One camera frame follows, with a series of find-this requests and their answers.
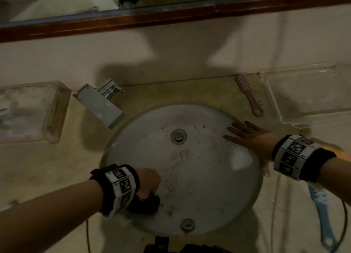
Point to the person's right hand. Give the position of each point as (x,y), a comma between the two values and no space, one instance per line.
(255,143)

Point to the person's left hand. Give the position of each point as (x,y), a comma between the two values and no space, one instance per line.
(149,181)

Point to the white ceramic sink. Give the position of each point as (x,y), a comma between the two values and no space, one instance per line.
(208,178)

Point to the clear acrylic tray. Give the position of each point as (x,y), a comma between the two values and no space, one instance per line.
(310,96)

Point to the clear box with toiletries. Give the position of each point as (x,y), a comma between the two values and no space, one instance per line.
(33,113)

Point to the person's left forearm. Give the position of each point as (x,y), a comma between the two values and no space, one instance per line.
(49,217)

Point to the chrome sink drain plug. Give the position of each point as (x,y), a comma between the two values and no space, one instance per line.
(178,136)

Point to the person's dark clothing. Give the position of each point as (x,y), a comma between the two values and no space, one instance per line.
(192,248)

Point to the left wrist marker band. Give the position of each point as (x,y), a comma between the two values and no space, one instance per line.
(120,187)

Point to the wrist marker band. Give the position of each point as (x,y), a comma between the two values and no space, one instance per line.
(296,156)
(120,187)

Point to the right wrist marker band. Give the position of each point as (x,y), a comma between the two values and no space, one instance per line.
(296,156)

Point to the chrome square faucet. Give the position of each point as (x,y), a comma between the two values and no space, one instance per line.
(101,107)

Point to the blue comb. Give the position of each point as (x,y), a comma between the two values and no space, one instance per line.
(325,220)

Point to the pile of toiletry packets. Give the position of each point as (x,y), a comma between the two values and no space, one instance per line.
(19,115)

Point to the wood-framed mirror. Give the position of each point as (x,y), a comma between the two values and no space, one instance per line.
(137,19)

